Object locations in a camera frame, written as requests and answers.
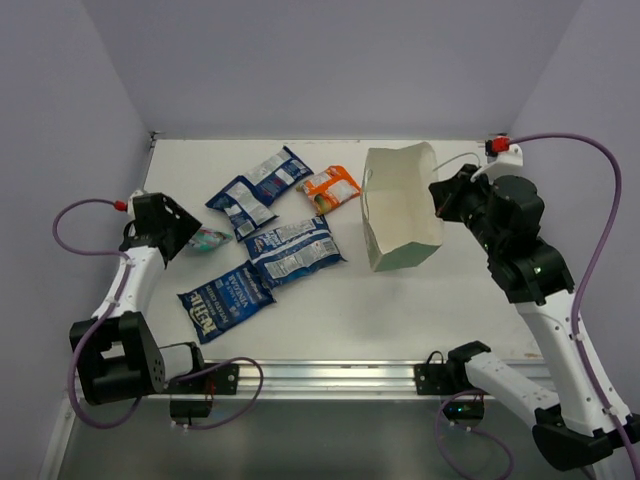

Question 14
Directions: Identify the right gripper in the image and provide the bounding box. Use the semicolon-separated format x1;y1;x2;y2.
430;164;506;258

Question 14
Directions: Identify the green candy bag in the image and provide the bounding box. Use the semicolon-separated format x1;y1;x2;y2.
187;227;234;254

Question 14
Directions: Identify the green paper bag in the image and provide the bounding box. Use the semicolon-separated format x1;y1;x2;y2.
359;140;487;274

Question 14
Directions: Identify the orange white snack bag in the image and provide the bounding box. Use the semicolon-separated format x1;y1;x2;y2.
296;165;362;216

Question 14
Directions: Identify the blue white snack bag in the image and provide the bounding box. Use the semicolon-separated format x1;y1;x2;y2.
241;146;313;206

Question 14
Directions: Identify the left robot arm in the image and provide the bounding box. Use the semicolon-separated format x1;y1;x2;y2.
69;193;208;405

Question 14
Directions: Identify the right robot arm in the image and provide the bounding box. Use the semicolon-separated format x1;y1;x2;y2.
429;164;639;471

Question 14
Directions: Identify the left black control box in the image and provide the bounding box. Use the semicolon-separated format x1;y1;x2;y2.
169;397;213;424

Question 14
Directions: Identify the black control box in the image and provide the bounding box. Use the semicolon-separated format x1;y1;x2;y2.
169;397;213;424
442;395;485;424

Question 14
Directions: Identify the right black control box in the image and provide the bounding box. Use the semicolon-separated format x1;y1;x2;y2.
442;395;485;424

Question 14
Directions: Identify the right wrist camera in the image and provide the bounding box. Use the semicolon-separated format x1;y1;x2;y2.
484;136;524;178

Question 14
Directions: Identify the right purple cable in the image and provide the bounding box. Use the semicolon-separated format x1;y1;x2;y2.
432;131;640;480

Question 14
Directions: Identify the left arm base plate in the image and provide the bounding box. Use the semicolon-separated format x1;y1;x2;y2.
164;363;239;397

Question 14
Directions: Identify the aluminium rail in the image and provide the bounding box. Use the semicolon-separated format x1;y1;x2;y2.
59;355;561;401

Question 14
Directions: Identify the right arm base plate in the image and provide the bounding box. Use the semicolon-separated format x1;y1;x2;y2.
413;362;472;396

